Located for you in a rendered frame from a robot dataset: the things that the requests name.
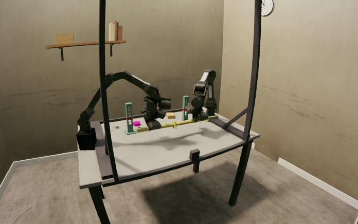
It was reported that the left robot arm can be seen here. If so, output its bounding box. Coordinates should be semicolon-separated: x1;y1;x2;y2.
77;70;171;134

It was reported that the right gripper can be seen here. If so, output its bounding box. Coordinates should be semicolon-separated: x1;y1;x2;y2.
192;103;209;123

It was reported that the yellow long bar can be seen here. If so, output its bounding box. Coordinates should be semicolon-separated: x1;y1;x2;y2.
136;119;195;133

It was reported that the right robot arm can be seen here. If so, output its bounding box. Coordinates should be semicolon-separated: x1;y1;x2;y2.
185;69;217;117

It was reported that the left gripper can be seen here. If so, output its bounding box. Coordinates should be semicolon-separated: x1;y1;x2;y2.
141;107;162;131

